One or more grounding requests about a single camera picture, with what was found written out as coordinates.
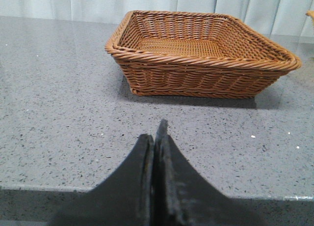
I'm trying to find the yellow woven basket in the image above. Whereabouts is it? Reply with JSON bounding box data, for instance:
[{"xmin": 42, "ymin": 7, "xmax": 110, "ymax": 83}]
[{"xmin": 306, "ymin": 10, "xmax": 314, "ymax": 18}]

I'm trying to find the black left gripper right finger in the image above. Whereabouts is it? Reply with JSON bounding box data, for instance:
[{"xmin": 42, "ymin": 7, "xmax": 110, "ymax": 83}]
[{"xmin": 154, "ymin": 119, "xmax": 265, "ymax": 226}]

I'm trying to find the white curtain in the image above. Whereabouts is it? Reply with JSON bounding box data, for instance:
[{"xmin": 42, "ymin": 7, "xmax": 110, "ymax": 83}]
[{"xmin": 0, "ymin": 0, "xmax": 314, "ymax": 37}]

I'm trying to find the brown wicker basket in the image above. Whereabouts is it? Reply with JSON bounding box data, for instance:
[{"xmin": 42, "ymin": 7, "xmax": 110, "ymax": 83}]
[{"xmin": 105, "ymin": 10, "xmax": 301, "ymax": 99}]

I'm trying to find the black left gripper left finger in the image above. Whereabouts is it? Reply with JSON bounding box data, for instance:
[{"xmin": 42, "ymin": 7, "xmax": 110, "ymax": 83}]
[{"xmin": 48, "ymin": 134, "xmax": 154, "ymax": 226}]

